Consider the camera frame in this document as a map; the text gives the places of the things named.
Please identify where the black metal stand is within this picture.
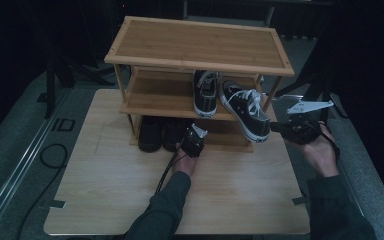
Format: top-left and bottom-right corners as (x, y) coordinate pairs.
(274, 29), (349, 135)
(43, 0), (116, 120)

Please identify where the plain black shoe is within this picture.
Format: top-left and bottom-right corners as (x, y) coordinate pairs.
(137, 116), (164, 154)
(162, 117), (195, 153)

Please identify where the left hand-held gripper cable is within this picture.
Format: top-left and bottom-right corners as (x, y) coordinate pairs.
(155, 151), (182, 195)

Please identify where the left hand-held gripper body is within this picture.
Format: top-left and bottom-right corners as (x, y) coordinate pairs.
(179, 123), (209, 159)

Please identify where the person's left hand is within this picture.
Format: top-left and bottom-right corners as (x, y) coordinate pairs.
(173, 146), (200, 178)

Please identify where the person's right hand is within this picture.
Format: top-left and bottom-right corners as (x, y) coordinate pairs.
(300, 123), (341, 179)

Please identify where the wooden shoe rack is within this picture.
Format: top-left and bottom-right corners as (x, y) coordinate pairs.
(103, 15), (296, 153)

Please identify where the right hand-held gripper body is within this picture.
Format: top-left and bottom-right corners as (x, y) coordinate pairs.
(279, 99), (335, 146)

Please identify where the black floor cable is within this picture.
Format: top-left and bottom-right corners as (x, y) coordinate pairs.
(15, 143), (69, 240)

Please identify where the right hand-held gripper cable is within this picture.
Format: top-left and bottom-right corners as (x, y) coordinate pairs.
(308, 120), (342, 163)

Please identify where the hand-held gripper cable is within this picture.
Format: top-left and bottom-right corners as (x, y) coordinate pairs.
(308, 120), (342, 163)
(155, 151), (182, 195)

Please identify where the black and white sneaker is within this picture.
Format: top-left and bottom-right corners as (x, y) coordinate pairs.
(192, 70), (222, 119)
(218, 79), (272, 144)

